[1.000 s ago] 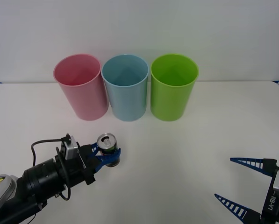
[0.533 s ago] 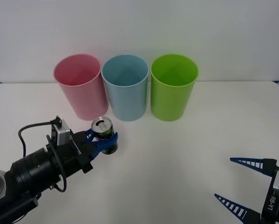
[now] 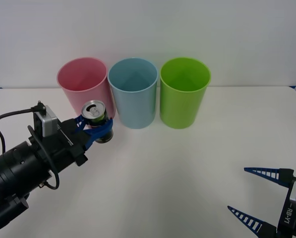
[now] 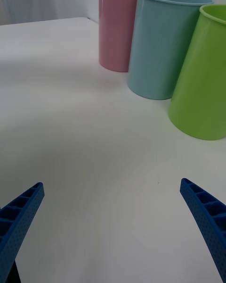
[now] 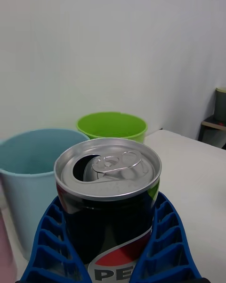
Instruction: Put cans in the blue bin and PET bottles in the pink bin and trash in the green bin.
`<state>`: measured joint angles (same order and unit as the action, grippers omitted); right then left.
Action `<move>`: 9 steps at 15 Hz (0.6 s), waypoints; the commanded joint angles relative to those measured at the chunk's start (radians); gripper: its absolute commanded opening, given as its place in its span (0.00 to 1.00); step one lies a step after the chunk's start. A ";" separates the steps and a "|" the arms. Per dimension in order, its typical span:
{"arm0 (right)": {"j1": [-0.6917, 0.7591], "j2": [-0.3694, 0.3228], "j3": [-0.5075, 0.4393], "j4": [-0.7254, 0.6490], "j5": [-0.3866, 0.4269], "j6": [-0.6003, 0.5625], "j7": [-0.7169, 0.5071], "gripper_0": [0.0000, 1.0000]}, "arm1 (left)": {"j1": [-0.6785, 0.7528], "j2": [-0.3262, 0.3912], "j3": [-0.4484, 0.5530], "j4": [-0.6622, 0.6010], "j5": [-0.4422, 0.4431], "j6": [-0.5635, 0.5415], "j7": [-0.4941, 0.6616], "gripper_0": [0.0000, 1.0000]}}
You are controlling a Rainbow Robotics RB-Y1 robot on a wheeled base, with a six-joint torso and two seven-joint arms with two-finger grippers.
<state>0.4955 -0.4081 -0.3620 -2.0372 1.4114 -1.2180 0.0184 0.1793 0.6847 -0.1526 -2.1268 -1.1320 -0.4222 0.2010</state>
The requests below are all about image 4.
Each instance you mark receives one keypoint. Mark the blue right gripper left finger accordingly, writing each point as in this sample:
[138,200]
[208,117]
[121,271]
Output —
[16,221]

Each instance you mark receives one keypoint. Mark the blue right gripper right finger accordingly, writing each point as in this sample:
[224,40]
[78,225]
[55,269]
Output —
[209,219]

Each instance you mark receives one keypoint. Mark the green plastic bin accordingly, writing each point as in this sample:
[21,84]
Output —
[202,87]

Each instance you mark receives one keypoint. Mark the pale blue plastic bin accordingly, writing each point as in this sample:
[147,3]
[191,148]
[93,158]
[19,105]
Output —
[160,52]

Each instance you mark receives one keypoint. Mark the pink plastic bin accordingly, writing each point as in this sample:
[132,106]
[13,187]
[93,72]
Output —
[115,28]

